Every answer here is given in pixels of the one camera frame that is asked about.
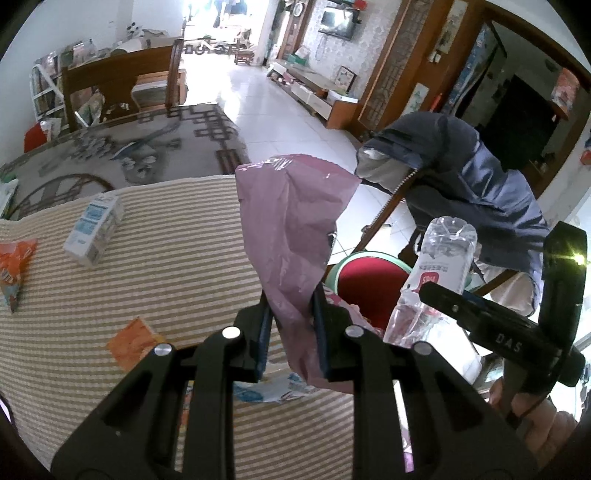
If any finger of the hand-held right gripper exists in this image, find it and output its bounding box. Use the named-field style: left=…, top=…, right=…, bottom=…
left=418, top=281, right=485, bottom=335

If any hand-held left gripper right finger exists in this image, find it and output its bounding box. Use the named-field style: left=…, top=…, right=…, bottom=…
left=311, top=282, right=539, bottom=480

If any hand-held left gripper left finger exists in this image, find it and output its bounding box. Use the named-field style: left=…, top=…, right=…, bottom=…
left=51, top=293, right=274, bottom=480

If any clear plastic bottle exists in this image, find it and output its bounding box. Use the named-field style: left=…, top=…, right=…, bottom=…
left=383, top=216, right=478, bottom=349

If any red bin with green rim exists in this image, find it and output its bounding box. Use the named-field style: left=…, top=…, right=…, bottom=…
left=323, top=251, right=414, bottom=333

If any pink plastic bag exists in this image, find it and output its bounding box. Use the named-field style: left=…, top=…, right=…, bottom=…
left=235, top=154, right=363, bottom=395

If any person's right forearm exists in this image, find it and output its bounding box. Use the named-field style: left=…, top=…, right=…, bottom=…
left=522, top=408, right=583, bottom=462

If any person's right hand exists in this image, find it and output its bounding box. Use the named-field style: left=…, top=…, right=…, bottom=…
left=488, top=376, right=555, bottom=431

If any blue white crumpled wrapper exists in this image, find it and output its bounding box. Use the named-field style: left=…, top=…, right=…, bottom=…
left=233, top=371, right=319, bottom=406

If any striped beige mat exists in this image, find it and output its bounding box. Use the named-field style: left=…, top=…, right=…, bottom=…
left=0, top=175, right=416, bottom=480

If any wooden chair under jacket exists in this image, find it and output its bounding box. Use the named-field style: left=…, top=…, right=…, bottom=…
left=323, top=171, right=522, bottom=296

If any blue grey jacket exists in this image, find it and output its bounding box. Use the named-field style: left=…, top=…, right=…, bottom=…
left=355, top=113, right=552, bottom=315

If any orange paper piece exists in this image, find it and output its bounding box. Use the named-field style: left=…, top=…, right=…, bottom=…
left=106, top=317, right=160, bottom=372

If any small white drink carton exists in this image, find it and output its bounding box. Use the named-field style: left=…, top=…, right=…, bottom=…
left=63, top=191, right=125, bottom=267

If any low television cabinet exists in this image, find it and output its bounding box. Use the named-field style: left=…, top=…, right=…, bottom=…
left=268, top=60, right=361, bottom=130

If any grey patterned tablecloth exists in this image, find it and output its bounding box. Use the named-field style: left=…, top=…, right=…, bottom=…
left=0, top=104, right=252, bottom=222

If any wooden lattice partition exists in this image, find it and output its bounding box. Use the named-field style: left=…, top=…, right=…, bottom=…
left=358, top=0, right=462, bottom=144

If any framed picture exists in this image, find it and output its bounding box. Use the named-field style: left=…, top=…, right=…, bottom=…
left=333, top=65, right=357, bottom=93

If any orange snack bag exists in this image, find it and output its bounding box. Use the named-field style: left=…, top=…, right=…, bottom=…
left=0, top=239, right=38, bottom=315

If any white balance bike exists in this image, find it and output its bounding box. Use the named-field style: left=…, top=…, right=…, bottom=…
left=185, top=39, right=241, bottom=56

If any wall television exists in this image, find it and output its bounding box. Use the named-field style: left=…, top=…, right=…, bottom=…
left=320, top=8, right=357, bottom=40

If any white wire rack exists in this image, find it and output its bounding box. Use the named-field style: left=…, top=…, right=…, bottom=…
left=30, top=51, right=65, bottom=121

